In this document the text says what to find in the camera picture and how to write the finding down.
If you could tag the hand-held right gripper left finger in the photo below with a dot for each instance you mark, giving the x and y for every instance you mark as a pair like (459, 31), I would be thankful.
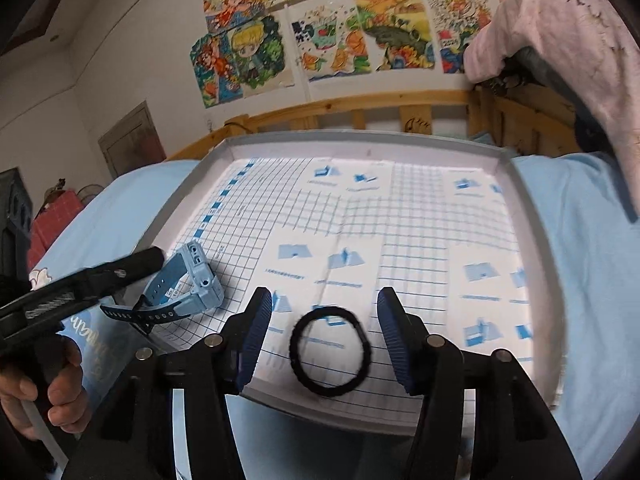
(255, 340)

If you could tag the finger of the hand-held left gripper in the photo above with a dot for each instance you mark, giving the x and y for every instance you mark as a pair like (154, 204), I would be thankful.
(142, 261)

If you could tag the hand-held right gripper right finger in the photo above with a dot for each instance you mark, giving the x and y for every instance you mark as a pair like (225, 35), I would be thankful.
(395, 340)

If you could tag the blue wrist watch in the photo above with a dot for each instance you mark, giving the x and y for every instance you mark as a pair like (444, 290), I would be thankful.
(200, 285)

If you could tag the metal tray with grid paper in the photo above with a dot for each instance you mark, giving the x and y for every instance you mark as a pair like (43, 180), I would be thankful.
(400, 240)

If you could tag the person's left hand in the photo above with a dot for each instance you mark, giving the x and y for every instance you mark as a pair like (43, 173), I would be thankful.
(70, 400)

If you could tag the red quilted bag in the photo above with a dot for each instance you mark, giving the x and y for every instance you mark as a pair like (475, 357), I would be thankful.
(57, 225)

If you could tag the wooden door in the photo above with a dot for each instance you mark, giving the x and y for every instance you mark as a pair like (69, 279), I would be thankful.
(132, 142)

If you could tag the light blue bedsheet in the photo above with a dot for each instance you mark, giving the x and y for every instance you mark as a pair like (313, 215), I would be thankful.
(575, 260)

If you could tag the dark grey cloth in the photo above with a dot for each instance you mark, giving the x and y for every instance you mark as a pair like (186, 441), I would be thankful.
(542, 67)

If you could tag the pink floral cloth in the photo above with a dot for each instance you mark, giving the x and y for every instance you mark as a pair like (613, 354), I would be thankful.
(560, 35)

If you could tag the cartoon children wall poster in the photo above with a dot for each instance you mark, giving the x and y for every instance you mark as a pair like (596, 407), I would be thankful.
(240, 60)

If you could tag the wooden bed frame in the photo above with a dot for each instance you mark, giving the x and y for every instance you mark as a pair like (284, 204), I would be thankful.
(350, 105)

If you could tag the fish wall poster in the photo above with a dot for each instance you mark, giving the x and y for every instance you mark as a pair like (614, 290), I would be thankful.
(330, 45)

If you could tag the turtle wall poster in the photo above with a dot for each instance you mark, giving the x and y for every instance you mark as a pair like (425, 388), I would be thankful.
(395, 30)

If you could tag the doodle wall poster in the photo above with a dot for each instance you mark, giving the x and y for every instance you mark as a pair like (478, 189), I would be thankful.
(457, 25)

